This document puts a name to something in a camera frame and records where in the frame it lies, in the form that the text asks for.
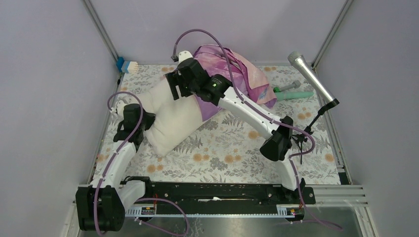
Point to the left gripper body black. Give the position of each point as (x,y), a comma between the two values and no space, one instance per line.
(146,122)

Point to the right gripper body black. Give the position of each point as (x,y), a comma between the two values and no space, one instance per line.
(175,78)

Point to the white pillow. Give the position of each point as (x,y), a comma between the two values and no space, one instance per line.
(175,119)

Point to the pink purple pillowcase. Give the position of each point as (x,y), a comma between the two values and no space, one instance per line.
(249,79)

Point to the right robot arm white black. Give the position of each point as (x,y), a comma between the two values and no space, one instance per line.
(276,131)

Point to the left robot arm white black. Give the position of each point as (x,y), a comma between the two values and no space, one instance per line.
(102,204)

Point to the blue white block toy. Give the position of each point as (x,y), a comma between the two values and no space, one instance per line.
(126,67)

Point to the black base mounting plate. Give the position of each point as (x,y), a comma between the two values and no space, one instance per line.
(188,194)

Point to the floral table cloth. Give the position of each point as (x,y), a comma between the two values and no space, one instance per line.
(226,149)

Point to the green toy flashlight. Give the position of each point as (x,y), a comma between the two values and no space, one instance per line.
(282,93)

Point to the silver microphone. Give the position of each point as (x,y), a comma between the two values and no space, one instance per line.
(298,61)

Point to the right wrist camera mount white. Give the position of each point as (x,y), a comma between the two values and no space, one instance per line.
(181,56)

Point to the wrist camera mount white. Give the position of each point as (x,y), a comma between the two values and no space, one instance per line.
(119,106)
(181,56)

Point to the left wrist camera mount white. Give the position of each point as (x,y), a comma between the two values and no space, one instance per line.
(119,106)

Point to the white slotted cable duct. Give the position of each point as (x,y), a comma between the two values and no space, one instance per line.
(211,210)

